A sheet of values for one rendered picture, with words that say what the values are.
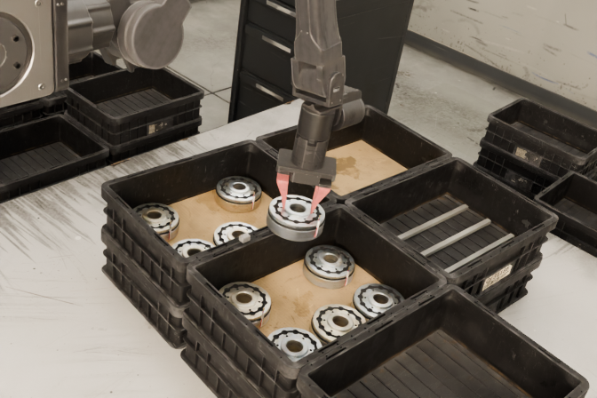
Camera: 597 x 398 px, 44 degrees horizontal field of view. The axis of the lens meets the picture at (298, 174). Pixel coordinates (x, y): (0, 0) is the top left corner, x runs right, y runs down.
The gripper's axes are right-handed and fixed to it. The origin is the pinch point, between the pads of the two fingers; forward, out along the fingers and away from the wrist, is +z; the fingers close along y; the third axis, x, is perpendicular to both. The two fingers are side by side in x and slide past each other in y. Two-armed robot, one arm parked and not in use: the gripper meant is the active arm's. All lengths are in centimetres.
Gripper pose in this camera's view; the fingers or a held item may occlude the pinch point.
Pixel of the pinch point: (298, 205)
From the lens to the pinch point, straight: 132.5
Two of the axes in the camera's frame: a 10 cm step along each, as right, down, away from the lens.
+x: -0.5, 4.9, -8.7
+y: -9.8, -1.7, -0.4
